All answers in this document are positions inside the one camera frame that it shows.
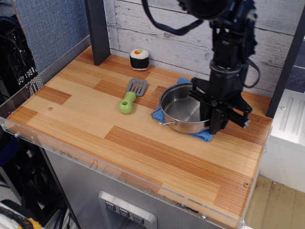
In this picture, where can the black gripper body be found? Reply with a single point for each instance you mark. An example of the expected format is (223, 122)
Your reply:
(223, 91)

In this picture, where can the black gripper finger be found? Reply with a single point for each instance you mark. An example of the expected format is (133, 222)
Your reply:
(205, 110)
(219, 120)

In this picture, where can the stainless steel pot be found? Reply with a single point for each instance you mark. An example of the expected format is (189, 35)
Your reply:
(181, 112)

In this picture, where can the green handled grey spatula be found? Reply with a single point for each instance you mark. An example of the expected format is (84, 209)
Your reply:
(135, 88)

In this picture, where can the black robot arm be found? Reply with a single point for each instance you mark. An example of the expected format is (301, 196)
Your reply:
(232, 23)

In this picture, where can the blue folded towel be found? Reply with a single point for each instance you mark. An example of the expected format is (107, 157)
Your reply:
(157, 115)

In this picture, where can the white appliance on right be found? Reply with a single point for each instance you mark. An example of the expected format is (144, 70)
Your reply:
(284, 157)

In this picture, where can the plush sushi roll toy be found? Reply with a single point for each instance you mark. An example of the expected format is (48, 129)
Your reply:
(139, 59)

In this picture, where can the grey dispenser button panel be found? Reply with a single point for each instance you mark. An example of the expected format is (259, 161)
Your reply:
(119, 214)

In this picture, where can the silver toy fridge cabinet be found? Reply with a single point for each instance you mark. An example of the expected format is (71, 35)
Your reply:
(81, 183)

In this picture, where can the clear acrylic table guard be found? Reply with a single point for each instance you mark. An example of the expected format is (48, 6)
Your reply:
(76, 112)

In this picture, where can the yellow black object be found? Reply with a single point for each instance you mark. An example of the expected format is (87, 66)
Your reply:
(12, 220)

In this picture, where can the dark grey right post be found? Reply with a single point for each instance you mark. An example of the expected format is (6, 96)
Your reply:
(288, 65)

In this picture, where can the dark grey post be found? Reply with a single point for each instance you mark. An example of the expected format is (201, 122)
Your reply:
(98, 30)
(288, 65)

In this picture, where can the dark grey left post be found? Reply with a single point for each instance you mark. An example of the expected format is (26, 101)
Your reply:
(98, 30)

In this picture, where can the black crate with cables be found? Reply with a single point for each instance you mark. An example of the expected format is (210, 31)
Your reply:
(17, 66)

